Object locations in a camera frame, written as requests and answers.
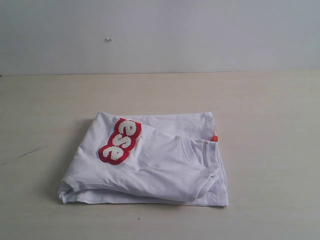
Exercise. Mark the white t-shirt red lettering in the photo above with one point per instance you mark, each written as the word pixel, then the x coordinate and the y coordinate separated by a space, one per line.
pixel 168 156

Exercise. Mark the orange neck label tag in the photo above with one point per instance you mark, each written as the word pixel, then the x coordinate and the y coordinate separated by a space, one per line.
pixel 215 138

